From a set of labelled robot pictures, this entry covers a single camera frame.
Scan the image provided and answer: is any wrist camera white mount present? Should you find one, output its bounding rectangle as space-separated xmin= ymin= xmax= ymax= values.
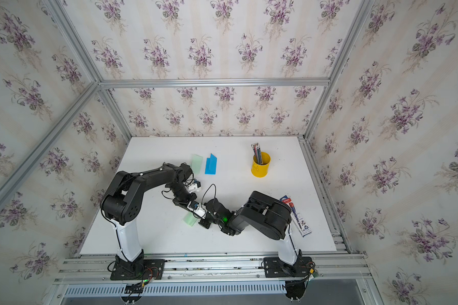
xmin=187 ymin=201 xmax=207 ymax=219
xmin=187 ymin=179 xmax=201 ymax=193

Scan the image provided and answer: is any blue square paper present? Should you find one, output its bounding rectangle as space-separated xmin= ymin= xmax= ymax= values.
xmin=205 ymin=154 xmax=218 ymax=175

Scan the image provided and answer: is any aluminium rail frame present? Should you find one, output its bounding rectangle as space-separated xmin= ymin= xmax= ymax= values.
xmin=45 ymin=233 xmax=384 ymax=304

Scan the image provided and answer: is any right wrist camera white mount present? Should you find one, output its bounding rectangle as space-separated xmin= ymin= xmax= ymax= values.
xmin=187 ymin=201 xmax=207 ymax=219

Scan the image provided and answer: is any pen package box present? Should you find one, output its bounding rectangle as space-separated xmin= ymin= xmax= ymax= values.
xmin=280 ymin=195 xmax=312 ymax=237

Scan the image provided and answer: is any green paper sheet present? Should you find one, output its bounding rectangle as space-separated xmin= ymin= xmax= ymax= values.
xmin=190 ymin=155 xmax=203 ymax=175
xmin=183 ymin=212 xmax=199 ymax=227

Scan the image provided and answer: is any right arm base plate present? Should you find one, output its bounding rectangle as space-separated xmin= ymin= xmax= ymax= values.
xmin=262 ymin=257 xmax=316 ymax=278

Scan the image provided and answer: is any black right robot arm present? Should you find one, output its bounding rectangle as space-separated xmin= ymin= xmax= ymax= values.
xmin=199 ymin=191 xmax=303 ymax=266

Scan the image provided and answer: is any yellow metal pencil bucket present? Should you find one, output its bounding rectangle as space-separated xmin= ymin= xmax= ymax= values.
xmin=251 ymin=152 xmax=271 ymax=178

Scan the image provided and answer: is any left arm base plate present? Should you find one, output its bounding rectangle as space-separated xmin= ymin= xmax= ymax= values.
xmin=107 ymin=259 xmax=166 ymax=281

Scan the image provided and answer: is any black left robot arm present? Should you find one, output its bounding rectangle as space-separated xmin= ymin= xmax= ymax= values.
xmin=100 ymin=163 xmax=197 ymax=273

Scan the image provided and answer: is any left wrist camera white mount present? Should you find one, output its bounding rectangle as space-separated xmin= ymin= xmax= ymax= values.
xmin=187 ymin=179 xmax=201 ymax=193

